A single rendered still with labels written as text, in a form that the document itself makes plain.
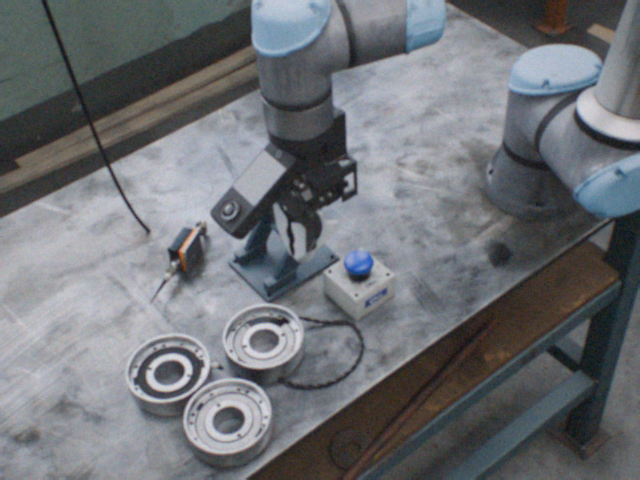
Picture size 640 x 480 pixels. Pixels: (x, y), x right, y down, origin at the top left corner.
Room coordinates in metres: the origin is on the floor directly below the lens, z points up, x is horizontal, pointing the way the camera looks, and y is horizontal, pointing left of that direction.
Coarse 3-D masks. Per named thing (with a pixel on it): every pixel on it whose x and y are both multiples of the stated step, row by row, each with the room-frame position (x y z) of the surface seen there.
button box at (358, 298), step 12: (336, 264) 0.88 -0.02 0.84; (324, 276) 0.87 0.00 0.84; (336, 276) 0.86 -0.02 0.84; (348, 276) 0.86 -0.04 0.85; (360, 276) 0.85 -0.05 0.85; (372, 276) 0.86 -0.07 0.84; (384, 276) 0.85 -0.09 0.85; (324, 288) 0.87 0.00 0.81; (336, 288) 0.85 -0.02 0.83; (348, 288) 0.84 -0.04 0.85; (360, 288) 0.84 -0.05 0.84; (372, 288) 0.83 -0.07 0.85; (384, 288) 0.84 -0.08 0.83; (336, 300) 0.85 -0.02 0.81; (348, 300) 0.83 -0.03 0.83; (360, 300) 0.82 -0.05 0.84; (372, 300) 0.83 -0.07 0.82; (384, 300) 0.84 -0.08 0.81; (348, 312) 0.83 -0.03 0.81; (360, 312) 0.82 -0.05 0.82
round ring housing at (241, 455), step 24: (216, 384) 0.70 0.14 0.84; (240, 384) 0.70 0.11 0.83; (192, 408) 0.67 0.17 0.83; (216, 408) 0.67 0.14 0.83; (240, 408) 0.67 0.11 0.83; (264, 408) 0.67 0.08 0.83; (192, 432) 0.64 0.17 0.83; (216, 432) 0.64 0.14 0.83; (240, 432) 0.64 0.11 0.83; (264, 432) 0.63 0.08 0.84; (216, 456) 0.60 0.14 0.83; (240, 456) 0.60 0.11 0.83
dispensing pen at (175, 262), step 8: (200, 224) 0.99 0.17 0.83; (184, 232) 0.97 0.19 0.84; (200, 232) 0.99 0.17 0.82; (176, 240) 0.95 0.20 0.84; (184, 240) 0.95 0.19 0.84; (168, 248) 0.94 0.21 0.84; (176, 248) 0.94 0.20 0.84; (176, 256) 0.93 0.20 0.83; (176, 264) 0.92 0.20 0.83; (168, 272) 0.91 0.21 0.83; (168, 280) 0.90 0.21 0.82; (160, 288) 0.88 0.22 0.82
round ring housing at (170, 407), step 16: (160, 336) 0.78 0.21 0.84; (176, 336) 0.78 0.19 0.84; (144, 352) 0.77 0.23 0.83; (128, 368) 0.73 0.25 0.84; (160, 368) 0.75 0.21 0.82; (176, 368) 0.75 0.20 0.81; (208, 368) 0.72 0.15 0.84; (128, 384) 0.71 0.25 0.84; (160, 384) 0.71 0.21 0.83; (176, 384) 0.71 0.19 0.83; (208, 384) 0.71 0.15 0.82; (144, 400) 0.69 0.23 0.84; (160, 400) 0.68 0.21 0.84; (176, 400) 0.68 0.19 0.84
